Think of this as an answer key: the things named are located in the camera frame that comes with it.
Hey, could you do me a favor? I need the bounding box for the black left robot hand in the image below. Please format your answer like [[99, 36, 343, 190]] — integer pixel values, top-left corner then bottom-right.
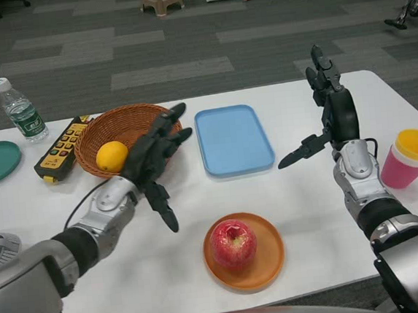
[[113, 101, 202, 239]]

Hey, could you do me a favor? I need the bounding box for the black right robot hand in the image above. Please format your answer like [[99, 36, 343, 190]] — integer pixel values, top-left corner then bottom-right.
[[267, 41, 363, 170]]

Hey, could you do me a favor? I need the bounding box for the red apple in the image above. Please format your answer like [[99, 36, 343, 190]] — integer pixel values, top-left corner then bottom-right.
[[207, 217, 260, 274]]

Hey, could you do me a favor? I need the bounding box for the orange round plate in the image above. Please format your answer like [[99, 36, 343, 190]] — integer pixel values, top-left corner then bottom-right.
[[200, 209, 288, 294]]

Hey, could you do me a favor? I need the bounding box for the yellow lemon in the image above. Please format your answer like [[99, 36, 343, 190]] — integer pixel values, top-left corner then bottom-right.
[[94, 139, 131, 173]]

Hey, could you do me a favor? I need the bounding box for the brown wicker basket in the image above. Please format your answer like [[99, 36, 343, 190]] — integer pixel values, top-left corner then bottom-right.
[[70, 100, 187, 179]]

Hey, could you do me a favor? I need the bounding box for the pink plastic cup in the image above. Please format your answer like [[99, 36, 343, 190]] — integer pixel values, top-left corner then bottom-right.
[[377, 142, 418, 191]]

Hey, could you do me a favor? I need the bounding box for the white plastic cup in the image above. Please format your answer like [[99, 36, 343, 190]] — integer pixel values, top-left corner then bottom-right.
[[390, 142, 418, 171]]

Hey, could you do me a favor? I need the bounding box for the blue rectangular tray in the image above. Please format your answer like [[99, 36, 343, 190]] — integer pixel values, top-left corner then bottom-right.
[[193, 101, 278, 180]]

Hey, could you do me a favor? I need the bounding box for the yellow black remote controller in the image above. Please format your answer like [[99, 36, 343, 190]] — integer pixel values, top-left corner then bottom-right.
[[29, 114, 100, 185]]

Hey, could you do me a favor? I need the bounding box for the clear plastic water bottle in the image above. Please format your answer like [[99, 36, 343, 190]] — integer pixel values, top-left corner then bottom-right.
[[0, 74, 51, 146]]

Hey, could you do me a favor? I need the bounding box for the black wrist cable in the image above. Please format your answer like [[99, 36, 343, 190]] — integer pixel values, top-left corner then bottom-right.
[[59, 177, 119, 231]]

